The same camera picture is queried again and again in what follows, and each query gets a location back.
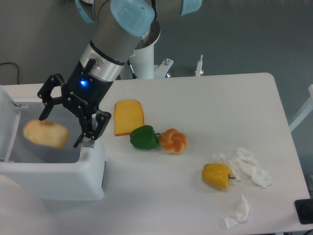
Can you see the pale square bread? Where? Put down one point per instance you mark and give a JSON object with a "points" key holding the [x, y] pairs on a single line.
{"points": [[46, 133]]}

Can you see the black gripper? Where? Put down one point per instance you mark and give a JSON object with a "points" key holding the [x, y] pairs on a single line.
{"points": [[81, 95]]}

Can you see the black device at table edge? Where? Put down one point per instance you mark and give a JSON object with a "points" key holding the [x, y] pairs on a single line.
{"points": [[304, 209]]}

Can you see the white trash can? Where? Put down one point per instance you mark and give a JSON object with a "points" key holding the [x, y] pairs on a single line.
{"points": [[73, 174]]}

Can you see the braided orange bread roll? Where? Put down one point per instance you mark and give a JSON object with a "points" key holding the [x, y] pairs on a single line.
{"points": [[173, 142]]}

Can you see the small crumpled white tissue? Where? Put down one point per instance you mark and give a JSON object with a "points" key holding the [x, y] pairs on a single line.
{"points": [[240, 215]]}

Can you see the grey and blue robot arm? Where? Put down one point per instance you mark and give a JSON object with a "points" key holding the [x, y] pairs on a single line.
{"points": [[122, 25]]}

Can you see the yellow bell pepper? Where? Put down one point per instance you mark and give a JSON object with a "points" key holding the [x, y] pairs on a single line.
{"points": [[217, 175]]}

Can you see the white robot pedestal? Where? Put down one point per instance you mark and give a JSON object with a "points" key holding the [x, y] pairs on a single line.
{"points": [[141, 64]]}

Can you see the green bell pepper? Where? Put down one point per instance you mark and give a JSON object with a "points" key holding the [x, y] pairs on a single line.
{"points": [[144, 137]]}

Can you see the large crumpled white tissue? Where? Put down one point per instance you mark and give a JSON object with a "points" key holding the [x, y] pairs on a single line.
{"points": [[243, 164]]}

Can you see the white frame at right edge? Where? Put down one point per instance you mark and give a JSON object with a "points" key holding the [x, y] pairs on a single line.
{"points": [[303, 111]]}

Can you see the orange toast slice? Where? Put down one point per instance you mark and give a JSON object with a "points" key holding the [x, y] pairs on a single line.
{"points": [[128, 115]]}

